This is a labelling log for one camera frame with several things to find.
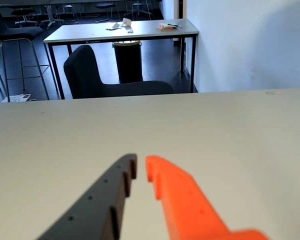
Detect dark round stool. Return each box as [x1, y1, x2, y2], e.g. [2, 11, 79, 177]
[9, 6, 43, 27]

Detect black upholstered lounge chair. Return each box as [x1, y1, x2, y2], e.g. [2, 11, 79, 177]
[63, 44, 175, 100]

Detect dark seat metal bar stool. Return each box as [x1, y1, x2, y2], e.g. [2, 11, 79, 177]
[0, 8, 60, 101]

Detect white table with black legs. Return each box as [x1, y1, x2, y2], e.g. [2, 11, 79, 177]
[43, 18, 200, 100]

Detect black cylindrical trash bin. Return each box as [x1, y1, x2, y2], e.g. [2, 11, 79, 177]
[112, 41, 143, 85]

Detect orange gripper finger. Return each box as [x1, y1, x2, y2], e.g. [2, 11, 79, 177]
[144, 154, 271, 240]

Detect grey flat packet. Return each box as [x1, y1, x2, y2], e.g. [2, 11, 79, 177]
[105, 22, 123, 31]

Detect printed paper sheet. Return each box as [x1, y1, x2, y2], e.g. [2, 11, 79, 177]
[1, 93, 32, 103]

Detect pink orange sticky notes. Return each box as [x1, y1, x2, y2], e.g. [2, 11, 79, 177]
[158, 22, 177, 32]

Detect wooden door frame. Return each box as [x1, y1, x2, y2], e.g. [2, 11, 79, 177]
[173, 0, 188, 47]

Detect dark chair with metal legs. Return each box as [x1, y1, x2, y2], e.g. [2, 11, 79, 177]
[94, 2, 117, 23]
[131, 1, 153, 16]

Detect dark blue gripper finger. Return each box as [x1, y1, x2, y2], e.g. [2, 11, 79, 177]
[36, 152, 138, 240]

